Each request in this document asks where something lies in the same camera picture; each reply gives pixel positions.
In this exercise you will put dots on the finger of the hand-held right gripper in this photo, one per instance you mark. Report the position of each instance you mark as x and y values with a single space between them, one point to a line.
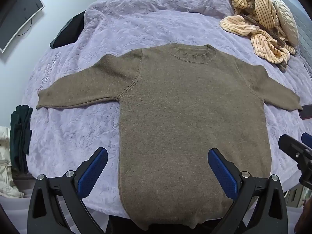
307 140
291 148

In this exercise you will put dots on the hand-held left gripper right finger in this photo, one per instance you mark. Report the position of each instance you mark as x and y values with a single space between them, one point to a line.
224 173

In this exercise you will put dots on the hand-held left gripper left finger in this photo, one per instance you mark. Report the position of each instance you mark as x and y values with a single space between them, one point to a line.
93 170

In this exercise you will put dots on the brown knit sweater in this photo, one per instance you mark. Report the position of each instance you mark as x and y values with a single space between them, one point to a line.
190 117

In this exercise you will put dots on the dark green folded clothes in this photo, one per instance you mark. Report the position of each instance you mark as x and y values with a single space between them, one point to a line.
20 136

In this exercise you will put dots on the dark rectangular device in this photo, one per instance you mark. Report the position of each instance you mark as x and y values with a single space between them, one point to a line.
306 112

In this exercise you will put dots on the pale lilac bed sheet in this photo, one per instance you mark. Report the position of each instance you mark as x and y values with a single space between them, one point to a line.
112 220

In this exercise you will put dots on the cream quilted jacket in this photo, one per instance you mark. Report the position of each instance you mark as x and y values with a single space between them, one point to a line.
7 165

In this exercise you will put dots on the beige round cushion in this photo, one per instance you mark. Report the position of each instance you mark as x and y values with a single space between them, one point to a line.
287 22

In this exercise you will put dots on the yellow striped garment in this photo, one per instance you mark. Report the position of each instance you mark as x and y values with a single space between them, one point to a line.
263 12

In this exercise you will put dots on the black cloth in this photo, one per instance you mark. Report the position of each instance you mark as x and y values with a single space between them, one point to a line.
70 31

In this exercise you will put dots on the lilac embossed blanket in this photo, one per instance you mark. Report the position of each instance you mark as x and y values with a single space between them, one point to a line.
146 22

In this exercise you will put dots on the curved monitor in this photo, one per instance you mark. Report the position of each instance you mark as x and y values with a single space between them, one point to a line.
18 17

